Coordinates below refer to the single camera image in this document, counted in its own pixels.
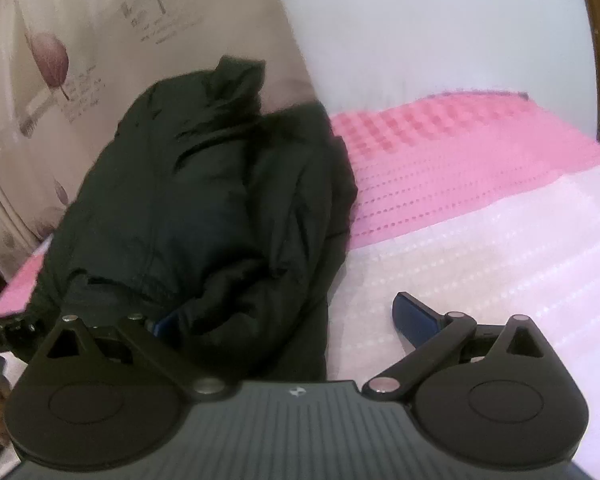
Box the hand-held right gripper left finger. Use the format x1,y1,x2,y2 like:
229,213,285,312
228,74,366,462
36,312,231,399

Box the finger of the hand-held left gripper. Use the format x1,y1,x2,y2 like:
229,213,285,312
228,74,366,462
0,313,42,361

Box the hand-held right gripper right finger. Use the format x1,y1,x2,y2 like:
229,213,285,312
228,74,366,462
361,291,556,403

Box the black jacket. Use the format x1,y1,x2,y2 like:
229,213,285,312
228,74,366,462
18,55,359,382

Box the pink white checked bed sheet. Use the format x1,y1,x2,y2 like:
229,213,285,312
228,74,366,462
0,91,600,480

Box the beige leaf print curtain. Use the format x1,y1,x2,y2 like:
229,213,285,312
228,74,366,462
0,0,317,286

